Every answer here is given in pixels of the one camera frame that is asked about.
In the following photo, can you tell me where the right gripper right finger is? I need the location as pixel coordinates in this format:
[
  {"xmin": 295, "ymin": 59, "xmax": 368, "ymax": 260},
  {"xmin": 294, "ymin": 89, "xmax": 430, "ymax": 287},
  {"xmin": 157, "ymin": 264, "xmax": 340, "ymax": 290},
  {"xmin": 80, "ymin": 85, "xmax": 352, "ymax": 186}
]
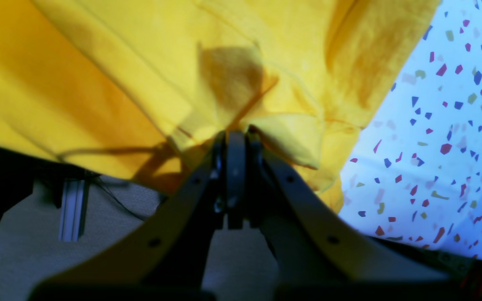
[{"xmin": 237, "ymin": 131, "xmax": 455, "ymax": 301}]

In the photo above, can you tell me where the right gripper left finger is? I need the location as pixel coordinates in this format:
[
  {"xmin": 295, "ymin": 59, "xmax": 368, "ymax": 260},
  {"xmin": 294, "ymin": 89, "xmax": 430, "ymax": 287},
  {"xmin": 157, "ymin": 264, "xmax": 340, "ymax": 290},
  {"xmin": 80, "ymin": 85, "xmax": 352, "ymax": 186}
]
[{"xmin": 29, "ymin": 132, "xmax": 237, "ymax": 301}]

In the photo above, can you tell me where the yellow T-shirt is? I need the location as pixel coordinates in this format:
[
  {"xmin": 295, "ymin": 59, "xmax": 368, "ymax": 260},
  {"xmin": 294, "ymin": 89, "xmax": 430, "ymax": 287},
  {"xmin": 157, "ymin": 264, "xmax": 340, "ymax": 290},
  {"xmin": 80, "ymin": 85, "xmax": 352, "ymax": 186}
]
[{"xmin": 0, "ymin": 0, "xmax": 439, "ymax": 213}]

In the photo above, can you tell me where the terrazzo patterned table cloth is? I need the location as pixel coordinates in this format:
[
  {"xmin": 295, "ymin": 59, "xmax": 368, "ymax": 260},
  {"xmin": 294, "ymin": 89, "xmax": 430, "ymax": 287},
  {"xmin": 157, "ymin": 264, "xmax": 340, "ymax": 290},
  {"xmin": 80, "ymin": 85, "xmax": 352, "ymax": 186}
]
[{"xmin": 339, "ymin": 0, "xmax": 482, "ymax": 260}]

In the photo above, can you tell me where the aluminium frame post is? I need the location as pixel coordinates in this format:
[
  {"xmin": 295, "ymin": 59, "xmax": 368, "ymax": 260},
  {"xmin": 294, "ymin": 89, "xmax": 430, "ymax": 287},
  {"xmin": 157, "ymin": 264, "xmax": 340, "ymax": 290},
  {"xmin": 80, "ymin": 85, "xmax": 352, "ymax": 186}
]
[{"xmin": 59, "ymin": 179, "xmax": 90, "ymax": 242}]

